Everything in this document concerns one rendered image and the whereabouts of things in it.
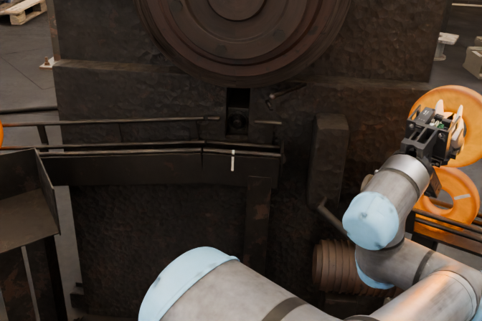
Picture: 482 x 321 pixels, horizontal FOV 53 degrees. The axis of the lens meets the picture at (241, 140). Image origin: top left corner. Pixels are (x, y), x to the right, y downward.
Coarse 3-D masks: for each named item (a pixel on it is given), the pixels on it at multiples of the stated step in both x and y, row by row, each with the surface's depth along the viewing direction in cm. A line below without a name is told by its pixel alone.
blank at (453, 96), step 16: (432, 96) 91; (448, 96) 89; (464, 96) 88; (480, 96) 88; (464, 112) 88; (480, 112) 87; (480, 128) 88; (464, 144) 90; (480, 144) 88; (464, 160) 91
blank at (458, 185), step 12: (444, 168) 103; (456, 168) 103; (444, 180) 103; (456, 180) 101; (468, 180) 102; (456, 192) 102; (468, 192) 100; (420, 204) 108; (432, 204) 109; (456, 204) 103; (468, 204) 101; (420, 216) 109; (444, 216) 106; (456, 216) 104; (468, 216) 102; (432, 228) 108; (456, 228) 105
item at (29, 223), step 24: (0, 168) 114; (24, 168) 117; (0, 192) 116; (24, 192) 119; (48, 192) 108; (0, 216) 112; (24, 216) 111; (48, 216) 111; (0, 240) 104; (24, 240) 104; (0, 264) 110; (24, 264) 113; (0, 288) 113; (24, 288) 116; (24, 312) 118
